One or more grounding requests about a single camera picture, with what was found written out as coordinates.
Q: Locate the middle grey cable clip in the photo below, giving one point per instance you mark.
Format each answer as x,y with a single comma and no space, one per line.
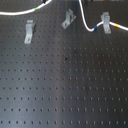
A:
70,17

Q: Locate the left grey cable clip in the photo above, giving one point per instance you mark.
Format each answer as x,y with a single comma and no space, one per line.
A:
29,31

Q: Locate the grey cable clip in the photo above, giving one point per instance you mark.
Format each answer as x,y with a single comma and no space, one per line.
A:
105,17
29,31
70,17

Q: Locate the right grey cable clip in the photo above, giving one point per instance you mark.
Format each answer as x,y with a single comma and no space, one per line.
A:
105,17

